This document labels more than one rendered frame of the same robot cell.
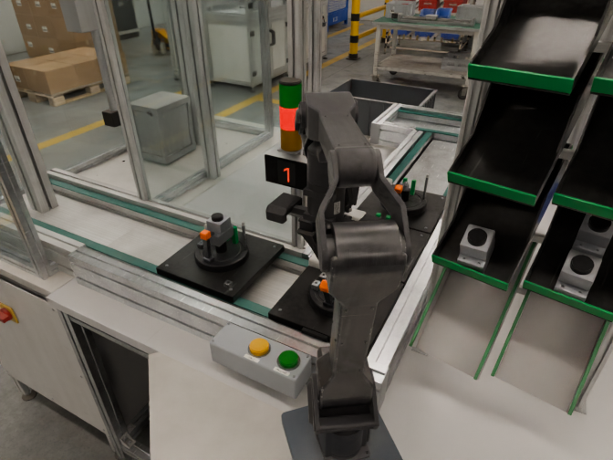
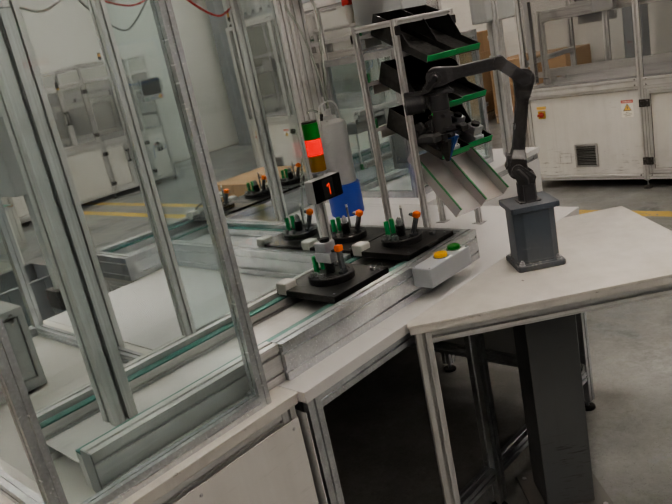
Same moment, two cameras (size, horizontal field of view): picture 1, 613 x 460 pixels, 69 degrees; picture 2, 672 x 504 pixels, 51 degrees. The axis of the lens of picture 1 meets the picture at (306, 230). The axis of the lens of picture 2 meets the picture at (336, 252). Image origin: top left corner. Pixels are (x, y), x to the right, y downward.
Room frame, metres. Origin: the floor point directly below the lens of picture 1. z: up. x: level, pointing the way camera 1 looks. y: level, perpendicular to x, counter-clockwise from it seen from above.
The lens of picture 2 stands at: (0.30, 2.09, 1.62)
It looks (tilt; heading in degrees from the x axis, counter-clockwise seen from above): 16 degrees down; 288
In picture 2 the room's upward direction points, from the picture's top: 12 degrees counter-clockwise
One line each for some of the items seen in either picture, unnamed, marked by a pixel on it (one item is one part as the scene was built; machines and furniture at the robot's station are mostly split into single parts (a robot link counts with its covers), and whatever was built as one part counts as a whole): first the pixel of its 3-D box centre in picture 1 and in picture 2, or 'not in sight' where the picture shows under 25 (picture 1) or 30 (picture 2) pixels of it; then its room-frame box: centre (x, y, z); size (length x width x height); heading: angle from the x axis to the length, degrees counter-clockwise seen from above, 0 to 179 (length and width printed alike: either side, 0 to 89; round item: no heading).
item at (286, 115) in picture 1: (290, 116); (314, 147); (0.98, 0.04, 1.33); 0.05 x 0.05 x 0.05
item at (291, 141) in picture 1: (291, 137); (317, 163); (0.98, 0.04, 1.28); 0.05 x 0.05 x 0.05
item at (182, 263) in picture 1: (223, 258); (332, 280); (0.94, 0.22, 0.96); 0.24 x 0.24 x 0.02; 62
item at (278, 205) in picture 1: (326, 203); (442, 123); (0.59, -0.03, 1.33); 0.19 x 0.06 x 0.08; 62
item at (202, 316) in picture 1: (207, 315); (388, 292); (0.78, 0.24, 0.91); 0.89 x 0.06 x 0.11; 62
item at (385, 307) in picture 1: (339, 283); (399, 228); (0.78, -0.08, 1.01); 0.24 x 0.24 x 0.13; 62
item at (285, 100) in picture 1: (290, 94); (310, 131); (0.98, 0.04, 1.38); 0.05 x 0.05 x 0.05
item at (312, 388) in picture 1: (341, 401); (523, 172); (0.37, -0.05, 1.15); 0.09 x 0.07 x 0.06; 96
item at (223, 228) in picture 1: (221, 224); (323, 249); (0.95, 0.22, 1.06); 0.08 x 0.04 x 0.07; 152
